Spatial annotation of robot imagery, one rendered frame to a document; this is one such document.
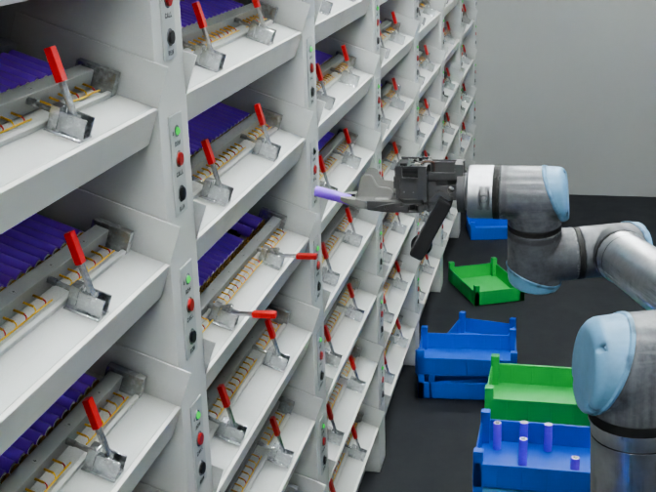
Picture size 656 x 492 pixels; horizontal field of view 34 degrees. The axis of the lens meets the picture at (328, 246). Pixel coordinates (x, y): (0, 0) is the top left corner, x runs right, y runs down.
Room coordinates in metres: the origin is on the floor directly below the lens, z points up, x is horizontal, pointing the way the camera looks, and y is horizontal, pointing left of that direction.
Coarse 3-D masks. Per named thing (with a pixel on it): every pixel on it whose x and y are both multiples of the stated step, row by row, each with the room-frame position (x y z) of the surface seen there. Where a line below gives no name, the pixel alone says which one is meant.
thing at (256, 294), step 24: (264, 216) 1.91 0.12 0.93; (288, 216) 1.91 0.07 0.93; (312, 216) 1.90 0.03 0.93; (288, 240) 1.86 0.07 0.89; (288, 264) 1.76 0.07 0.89; (240, 288) 1.61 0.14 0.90; (264, 288) 1.63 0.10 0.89; (216, 336) 1.43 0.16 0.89; (240, 336) 1.50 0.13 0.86; (216, 360) 1.36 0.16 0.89
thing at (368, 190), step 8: (368, 176) 1.77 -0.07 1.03; (360, 184) 1.77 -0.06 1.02; (368, 184) 1.77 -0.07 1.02; (376, 184) 1.77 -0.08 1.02; (360, 192) 1.77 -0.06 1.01; (368, 192) 1.77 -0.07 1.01; (376, 192) 1.77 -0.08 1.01; (384, 192) 1.76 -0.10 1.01; (392, 192) 1.76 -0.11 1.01; (344, 200) 1.79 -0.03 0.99; (352, 200) 1.77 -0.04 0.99; (360, 200) 1.77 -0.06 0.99; (368, 200) 1.76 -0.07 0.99; (376, 200) 1.76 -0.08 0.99; (384, 200) 1.76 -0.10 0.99; (360, 208) 1.77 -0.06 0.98
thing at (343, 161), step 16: (336, 128) 2.61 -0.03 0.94; (352, 128) 2.60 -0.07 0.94; (368, 128) 2.59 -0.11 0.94; (320, 144) 2.44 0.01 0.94; (336, 144) 2.46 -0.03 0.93; (352, 144) 2.57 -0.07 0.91; (368, 144) 2.59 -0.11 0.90; (320, 160) 2.16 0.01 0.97; (336, 160) 2.43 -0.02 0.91; (352, 160) 2.41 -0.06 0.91; (368, 160) 2.51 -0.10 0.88; (320, 176) 2.28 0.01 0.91; (336, 176) 2.31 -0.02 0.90; (352, 176) 2.35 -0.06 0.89; (320, 208) 2.00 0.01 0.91; (336, 208) 2.18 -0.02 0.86
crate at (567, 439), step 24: (480, 432) 2.10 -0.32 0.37; (504, 432) 2.15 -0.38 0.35; (528, 432) 2.13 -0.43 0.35; (576, 432) 2.11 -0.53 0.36; (480, 456) 1.96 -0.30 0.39; (504, 456) 2.08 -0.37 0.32; (528, 456) 2.08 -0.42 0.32; (552, 456) 2.07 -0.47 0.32; (480, 480) 1.96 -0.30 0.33; (504, 480) 1.95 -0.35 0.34; (528, 480) 1.94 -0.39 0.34; (552, 480) 1.93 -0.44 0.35; (576, 480) 1.92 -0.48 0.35
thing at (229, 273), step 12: (264, 228) 1.82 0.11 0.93; (276, 228) 1.87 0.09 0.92; (252, 240) 1.76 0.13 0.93; (264, 240) 1.78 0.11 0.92; (240, 252) 1.69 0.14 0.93; (252, 252) 1.71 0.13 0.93; (228, 264) 1.63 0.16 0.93; (240, 264) 1.65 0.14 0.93; (252, 264) 1.69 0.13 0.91; (228, 276) 1.59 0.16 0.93; (216, 288) 1.53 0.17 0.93; (228, 288) 1.57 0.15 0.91; (204, 300) 1.48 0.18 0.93; (216, 300) 1.53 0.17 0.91; (228, 300) 1.54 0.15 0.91; (204, 312) 1.48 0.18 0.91
